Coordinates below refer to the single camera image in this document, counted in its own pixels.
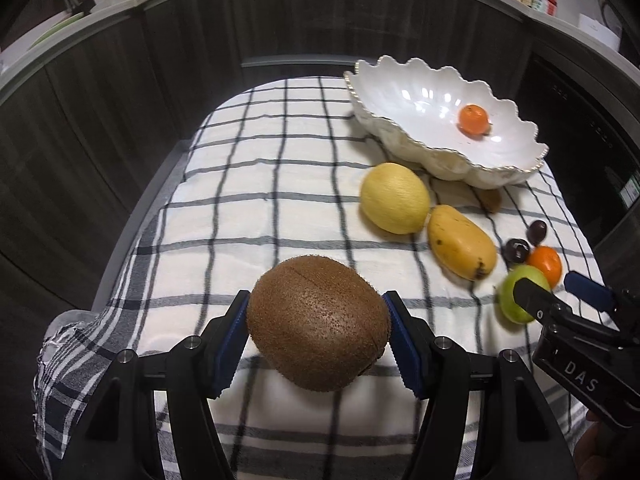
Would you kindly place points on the person hand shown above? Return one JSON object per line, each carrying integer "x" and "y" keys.
{"x": 602, "y": 453}

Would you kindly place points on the white appliance box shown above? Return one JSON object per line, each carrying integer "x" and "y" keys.
{"x": 598, "y": 31}

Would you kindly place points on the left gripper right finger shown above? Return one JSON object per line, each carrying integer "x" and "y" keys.
{"x": 517, "y": 436}

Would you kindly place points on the brown kiwi fruit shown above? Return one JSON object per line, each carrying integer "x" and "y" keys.
{"x": 317, "y": 322}

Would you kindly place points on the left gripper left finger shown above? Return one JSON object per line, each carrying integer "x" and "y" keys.
{"x": 116, "y": 438}

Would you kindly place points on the checkered white cloth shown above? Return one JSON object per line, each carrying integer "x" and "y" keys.
{"x": 274, "y": 173}

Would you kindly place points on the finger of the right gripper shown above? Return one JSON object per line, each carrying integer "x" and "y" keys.
{"x": 621, "y": 306}
{"x": 542, "y": 305}

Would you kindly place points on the yellow lemon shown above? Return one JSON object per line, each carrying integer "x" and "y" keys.
{"x": 394, "y": 199}

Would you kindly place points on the green white sticker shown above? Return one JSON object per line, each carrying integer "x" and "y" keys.
{"x": 630, "y": 192}

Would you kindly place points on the yellow mango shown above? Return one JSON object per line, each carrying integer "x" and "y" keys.
{"x": 460, "y": 245}

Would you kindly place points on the orange tangerine in bowl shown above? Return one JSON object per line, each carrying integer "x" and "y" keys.
{"x": 473, "y": 120}

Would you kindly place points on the small brown longan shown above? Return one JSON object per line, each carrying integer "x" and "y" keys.
{"x": 490, "y": 200}

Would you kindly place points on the orange tangerine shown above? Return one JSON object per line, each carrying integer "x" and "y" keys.
{"x": 473, "y": 120}
{"x": 548, "y": 262}

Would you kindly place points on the dark plum round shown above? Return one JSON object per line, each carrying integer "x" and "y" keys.
{"x": 516, "y": 251}

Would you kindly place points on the white scalloped bowl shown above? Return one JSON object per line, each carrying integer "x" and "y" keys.
{"x": 413, "y": 110}

